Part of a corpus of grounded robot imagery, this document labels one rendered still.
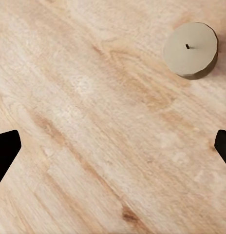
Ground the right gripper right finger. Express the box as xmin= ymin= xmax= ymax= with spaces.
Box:
xmin=214 ymin=129 xmax=226 ymax=163

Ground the pillar candle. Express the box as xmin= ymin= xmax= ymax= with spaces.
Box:
xmin=163 ymin=22 xmax=219 ymax=80

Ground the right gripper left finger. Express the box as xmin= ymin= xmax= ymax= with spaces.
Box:
xmin=0 ymin=130 xmax=21 ymax=182

